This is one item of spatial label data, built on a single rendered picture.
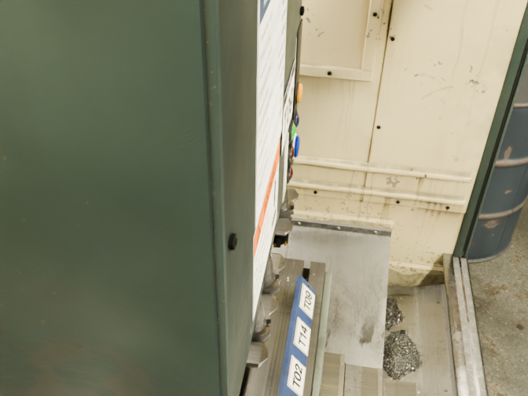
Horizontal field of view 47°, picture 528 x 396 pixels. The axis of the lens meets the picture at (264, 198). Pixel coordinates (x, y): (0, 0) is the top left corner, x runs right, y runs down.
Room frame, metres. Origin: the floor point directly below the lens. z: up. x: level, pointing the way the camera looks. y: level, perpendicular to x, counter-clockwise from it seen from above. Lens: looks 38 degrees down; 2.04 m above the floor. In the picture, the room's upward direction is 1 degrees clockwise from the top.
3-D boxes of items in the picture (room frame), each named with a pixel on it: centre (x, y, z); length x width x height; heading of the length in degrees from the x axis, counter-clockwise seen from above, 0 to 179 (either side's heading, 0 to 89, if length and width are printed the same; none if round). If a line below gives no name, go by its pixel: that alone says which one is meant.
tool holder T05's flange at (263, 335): (0.69, 0.01, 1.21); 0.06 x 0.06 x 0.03
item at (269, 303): (0.74, 0.01, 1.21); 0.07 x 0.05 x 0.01; 82
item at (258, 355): (0.63, 0.02, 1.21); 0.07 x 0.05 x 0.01; 82
